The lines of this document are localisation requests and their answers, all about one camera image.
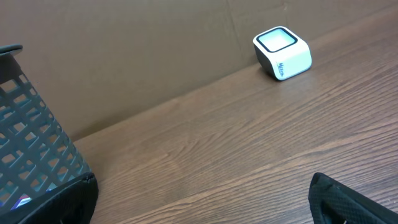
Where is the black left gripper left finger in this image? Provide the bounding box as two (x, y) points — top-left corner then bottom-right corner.
(17, 172), (99, 224)

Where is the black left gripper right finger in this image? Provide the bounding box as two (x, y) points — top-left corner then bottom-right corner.
(308, 172), (397, 224)

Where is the white barcode scanner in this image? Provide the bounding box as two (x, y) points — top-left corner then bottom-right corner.
(252, 26), (312, 81)

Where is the grey plastic basket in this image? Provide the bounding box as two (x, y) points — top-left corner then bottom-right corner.
(1, 44), (90, 213)

